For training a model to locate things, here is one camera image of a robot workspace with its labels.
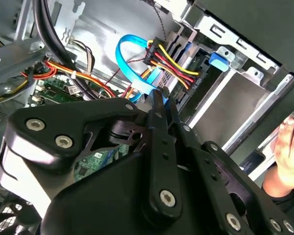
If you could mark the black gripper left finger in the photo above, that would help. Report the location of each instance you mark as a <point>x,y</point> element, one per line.
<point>161,171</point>

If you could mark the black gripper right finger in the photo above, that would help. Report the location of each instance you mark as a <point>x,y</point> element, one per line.
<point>210,161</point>

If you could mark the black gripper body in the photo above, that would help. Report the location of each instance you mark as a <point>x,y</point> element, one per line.
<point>107,203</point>

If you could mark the hard disk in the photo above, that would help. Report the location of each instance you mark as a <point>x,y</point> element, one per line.
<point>218,62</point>

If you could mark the person's left hand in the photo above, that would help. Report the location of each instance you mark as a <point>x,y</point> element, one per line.
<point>289,151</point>

